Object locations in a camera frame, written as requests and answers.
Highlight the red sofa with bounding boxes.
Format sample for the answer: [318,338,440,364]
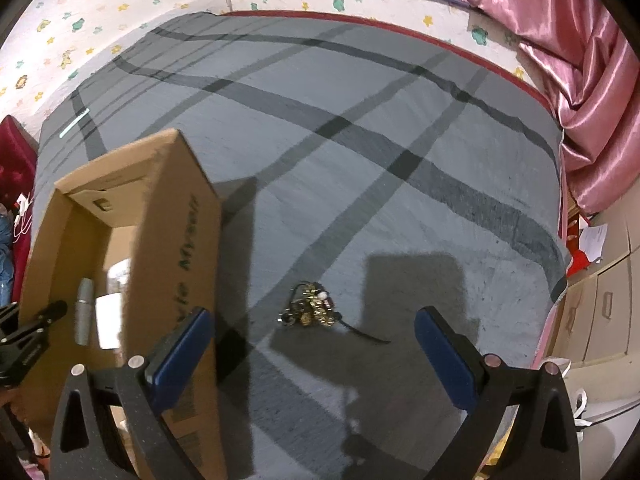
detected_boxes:
[0,115,41,306]

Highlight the brown cardboard box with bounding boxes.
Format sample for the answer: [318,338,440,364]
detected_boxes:
[17,128,230,480]

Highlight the light blue tube bottle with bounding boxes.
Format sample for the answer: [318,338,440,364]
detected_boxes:
[74,277,97,347]

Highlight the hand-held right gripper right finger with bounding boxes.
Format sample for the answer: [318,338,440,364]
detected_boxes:
[414,306,581,480]

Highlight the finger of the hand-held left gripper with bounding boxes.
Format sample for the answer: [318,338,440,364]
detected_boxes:
[22,300,69,333]

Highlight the white charging cable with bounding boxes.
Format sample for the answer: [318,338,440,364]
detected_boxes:
[13,192,34,242]

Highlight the bunch of keys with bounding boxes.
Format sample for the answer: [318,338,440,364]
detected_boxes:
[275,282,392,346]

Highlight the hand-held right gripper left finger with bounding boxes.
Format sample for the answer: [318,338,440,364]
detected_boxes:
[50,307,213,480]

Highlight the white paper sheet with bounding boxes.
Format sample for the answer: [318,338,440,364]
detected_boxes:
[580,223,609,264]

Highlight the dark blue jacket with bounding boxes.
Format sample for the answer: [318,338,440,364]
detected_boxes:
[0,212,14,307]

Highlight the white remote control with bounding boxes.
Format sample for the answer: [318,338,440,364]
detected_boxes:
[95,259,132,351]

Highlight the beige drawer cabinet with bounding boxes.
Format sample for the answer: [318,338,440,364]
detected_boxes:
[549,210,640,377]

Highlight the pink satin curtain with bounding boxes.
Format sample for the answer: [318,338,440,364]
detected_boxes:
[459,0,640,217]

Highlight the light green strip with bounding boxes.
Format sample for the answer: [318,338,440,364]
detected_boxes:
[59,108,91,140]

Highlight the red paper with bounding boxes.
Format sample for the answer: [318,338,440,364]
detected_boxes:
[565,215,594,277]

